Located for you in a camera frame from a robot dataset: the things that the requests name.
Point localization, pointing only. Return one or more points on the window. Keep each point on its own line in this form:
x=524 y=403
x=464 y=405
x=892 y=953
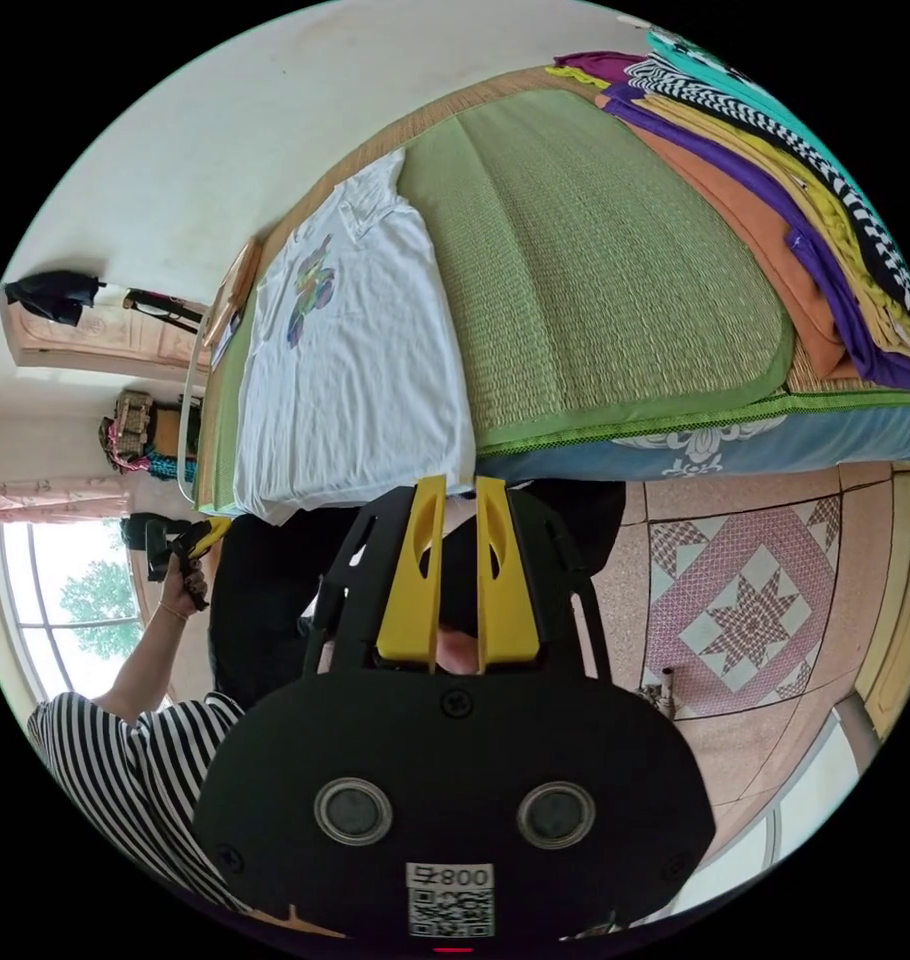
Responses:
x=50 y=570

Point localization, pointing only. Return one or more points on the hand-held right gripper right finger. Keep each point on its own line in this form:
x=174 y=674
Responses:
x=509 y=600

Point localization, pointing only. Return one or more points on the black hanging garment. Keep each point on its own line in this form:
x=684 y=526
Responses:
x=50 y=296

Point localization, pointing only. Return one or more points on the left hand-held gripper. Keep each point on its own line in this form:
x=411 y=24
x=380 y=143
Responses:
x=157 y=547

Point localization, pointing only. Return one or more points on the person's body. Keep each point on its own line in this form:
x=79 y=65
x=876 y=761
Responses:
x=140 y=787

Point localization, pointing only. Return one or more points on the wooden board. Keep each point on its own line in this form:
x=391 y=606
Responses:
x=237 y=289

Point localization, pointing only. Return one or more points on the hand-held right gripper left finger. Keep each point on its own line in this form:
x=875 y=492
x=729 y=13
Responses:
x=411 y=600

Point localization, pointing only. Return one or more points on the pile of clothes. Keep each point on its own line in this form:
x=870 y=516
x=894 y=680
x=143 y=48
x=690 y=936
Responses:
x=725 y=180

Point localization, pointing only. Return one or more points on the white short sleeve with print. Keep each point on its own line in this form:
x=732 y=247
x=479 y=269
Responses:
x=350 y=375

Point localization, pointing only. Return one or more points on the person's left forearm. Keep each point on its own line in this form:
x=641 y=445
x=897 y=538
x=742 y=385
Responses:
x=144 y=660

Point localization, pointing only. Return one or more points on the pale carved wooden cupboard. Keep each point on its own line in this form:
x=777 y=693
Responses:
x=110 y=341

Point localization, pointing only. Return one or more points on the person's left hand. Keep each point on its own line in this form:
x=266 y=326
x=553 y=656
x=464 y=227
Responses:
x=179 y=581

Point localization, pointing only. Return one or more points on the bed with green woven mat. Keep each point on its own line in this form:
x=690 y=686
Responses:
x=590 y=285

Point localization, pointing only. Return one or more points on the pink curtain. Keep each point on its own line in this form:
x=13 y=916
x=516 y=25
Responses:
x=57 y=501

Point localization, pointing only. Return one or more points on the rack with basket and cloths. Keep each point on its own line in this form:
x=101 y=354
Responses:
x=134 y=427

